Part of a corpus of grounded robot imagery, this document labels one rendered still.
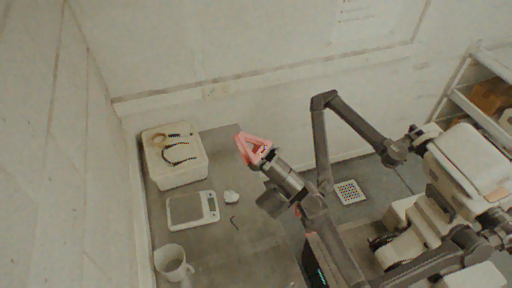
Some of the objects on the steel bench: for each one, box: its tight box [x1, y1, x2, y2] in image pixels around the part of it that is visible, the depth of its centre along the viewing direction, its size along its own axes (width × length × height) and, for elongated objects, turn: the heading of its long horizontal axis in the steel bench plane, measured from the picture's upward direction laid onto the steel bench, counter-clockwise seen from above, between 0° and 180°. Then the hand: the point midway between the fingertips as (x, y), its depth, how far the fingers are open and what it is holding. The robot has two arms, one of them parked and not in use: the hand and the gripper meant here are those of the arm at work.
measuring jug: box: [154, 243, 194, 282], centre depth 141 cm, size 18×13×15 cm
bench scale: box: [166, 190, 220, 232], centre depth 165 cm, size 19×26×5 cm
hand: (239, 136), depth 75 cm, fingers open, 3 cm apart
